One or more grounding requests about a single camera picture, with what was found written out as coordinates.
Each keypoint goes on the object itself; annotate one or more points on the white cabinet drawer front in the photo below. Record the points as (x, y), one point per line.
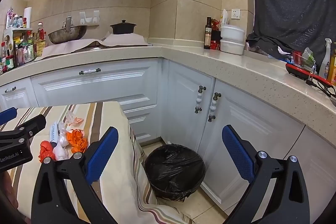
(105, 85)
(144, 124)

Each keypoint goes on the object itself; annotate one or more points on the white spray bottle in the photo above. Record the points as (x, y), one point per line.
(325, 64)

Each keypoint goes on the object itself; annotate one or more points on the striped tablecloth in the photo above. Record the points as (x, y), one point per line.
(110, 113)

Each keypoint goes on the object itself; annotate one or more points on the clear box of packets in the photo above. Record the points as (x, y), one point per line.
(302, 58)

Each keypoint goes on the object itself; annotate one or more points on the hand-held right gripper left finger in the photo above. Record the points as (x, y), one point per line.
(102, 153)

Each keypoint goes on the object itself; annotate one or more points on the clear wrapper with orange print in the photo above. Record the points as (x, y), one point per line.
(73, 119)

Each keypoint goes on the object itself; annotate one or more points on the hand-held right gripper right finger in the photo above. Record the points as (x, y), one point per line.
(237, 153)

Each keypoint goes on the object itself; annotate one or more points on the orange plastic bag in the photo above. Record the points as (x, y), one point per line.
(77, 141)

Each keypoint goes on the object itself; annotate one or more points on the orange and white wrapper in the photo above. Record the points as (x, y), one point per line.
(46, 151)

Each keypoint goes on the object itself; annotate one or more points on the white wall power outlet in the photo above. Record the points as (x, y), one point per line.
(236, 13)

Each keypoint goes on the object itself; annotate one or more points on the white cabinet door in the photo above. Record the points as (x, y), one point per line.
(183, 98)
(21, 100)
(249, 119)
(320, 166)

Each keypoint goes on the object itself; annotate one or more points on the group of condiment bottles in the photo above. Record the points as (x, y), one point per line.
(23, 48)

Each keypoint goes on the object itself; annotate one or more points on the steel wok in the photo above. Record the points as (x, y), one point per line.
(68, 33)

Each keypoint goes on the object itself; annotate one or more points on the orange detergent bottle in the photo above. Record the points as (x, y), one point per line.
(332, 66)

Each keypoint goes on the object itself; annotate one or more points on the white lidded container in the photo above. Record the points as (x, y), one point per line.
(232, 47)
(232, 32)

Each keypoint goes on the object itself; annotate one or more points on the translucent white plastic packet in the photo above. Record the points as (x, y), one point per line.
(61, 144)

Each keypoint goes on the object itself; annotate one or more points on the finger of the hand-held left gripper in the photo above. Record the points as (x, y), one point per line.
(29, 127)
(7, 116)

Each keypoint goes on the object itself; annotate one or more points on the red seasoning box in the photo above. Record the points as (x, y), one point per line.
(215, 45)

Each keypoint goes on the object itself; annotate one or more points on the white printed packet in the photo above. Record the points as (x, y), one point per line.
(53, 132)

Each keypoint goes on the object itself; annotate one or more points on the paper towel roll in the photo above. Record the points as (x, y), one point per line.
(27, 18)

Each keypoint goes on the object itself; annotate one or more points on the person's left hand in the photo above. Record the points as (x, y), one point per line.
(8, 190)

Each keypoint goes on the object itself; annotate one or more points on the dark olive oil bottle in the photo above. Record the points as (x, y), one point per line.
(207, 35)

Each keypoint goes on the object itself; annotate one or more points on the red tray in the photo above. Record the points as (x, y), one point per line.
(296, 70)

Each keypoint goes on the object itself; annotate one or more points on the beige stove cover cloth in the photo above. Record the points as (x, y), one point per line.
(126, 39)
(68, 49)

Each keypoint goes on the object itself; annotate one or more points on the round bin with black liner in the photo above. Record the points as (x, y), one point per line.
(173, 163)

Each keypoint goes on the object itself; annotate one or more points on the black lidded pot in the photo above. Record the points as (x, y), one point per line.
(122, 28)

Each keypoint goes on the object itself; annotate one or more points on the dark grey cloth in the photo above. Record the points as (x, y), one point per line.
(288, 3)

